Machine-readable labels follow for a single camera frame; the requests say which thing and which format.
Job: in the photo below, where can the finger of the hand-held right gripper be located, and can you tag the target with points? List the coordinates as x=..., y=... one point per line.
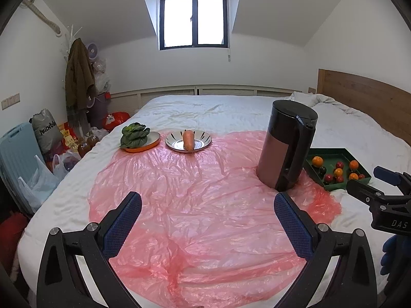
x=362, y=191
x=387, y=174

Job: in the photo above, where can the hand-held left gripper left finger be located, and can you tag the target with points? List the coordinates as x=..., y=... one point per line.
x=123, y=224

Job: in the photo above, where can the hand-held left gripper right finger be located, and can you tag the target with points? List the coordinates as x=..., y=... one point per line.
x=293, y=227

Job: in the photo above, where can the small orange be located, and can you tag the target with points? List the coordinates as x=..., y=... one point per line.
x=353, y=164
x=317, y=160
x=353, y=176
x=338, y=172

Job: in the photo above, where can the green cardboard tray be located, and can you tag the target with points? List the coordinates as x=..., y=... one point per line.
x=332, y=157

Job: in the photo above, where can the person's right hand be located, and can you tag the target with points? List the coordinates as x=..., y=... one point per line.
x=393, y=255

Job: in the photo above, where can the pink plastic sheet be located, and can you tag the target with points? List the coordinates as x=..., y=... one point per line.
x=199, y=215

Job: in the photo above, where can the black and copper electric kettle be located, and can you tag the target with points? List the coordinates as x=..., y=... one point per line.
x=279, y=150

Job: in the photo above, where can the white plastic bag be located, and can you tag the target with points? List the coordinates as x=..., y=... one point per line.
x=64, y=163
x=35, y=183

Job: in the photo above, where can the wooden headboard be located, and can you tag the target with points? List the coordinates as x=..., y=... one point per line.
x=359, y=93

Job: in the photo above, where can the brown bottle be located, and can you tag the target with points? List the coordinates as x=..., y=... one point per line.
x=93, y=139
x=84, y=148

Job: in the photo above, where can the orange oval plate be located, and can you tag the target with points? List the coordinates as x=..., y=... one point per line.
x=151, y=141

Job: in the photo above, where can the green bok choy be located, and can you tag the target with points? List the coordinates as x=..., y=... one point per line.
x=135, y=134

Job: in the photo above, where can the black striped white plate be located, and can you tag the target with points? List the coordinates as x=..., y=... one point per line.
x=175, y=142

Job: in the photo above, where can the red and yellow box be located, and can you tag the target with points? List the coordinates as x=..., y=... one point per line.
x=69, y=138

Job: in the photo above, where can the red bag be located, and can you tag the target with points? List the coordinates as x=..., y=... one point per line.
x=115, y=120

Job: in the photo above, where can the carrot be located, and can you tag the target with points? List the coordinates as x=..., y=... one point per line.
x=188, y=139

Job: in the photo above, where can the crumpled white blanket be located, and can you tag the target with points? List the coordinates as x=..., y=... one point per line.
x=308, y=98

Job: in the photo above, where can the red fabric bundle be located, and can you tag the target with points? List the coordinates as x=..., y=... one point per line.
x=11, y=231

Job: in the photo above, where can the purple bin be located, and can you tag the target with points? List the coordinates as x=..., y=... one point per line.
x=99, y=109

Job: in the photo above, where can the light blue suitcase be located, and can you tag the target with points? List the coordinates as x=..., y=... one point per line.
x=16, y=160

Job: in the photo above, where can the white bed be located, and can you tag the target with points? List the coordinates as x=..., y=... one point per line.
x=224, y=112

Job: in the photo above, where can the white radiator cover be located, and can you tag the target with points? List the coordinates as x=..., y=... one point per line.
x=167, y=94

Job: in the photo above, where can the pile of clear plastic bags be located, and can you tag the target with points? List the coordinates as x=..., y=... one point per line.
x=102, y=77

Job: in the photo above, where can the olive brown coat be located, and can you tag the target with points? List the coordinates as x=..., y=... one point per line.
x=78, y=77

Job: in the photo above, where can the small white fan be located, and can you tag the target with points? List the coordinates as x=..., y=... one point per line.
x=93, y=50

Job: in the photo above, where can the white coat rack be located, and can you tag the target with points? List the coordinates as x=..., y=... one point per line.
x=69, y=38

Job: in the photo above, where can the dark framed window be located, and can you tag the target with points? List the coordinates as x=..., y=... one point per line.
x=178, y=22

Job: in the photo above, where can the wall socket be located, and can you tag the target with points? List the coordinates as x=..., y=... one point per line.
x=311, y=90

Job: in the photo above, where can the wall switch panel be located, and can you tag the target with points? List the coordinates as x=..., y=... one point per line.
x=10, y=100

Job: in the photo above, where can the wrapped wall pipe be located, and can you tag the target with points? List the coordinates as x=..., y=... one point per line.
x=43, y=17

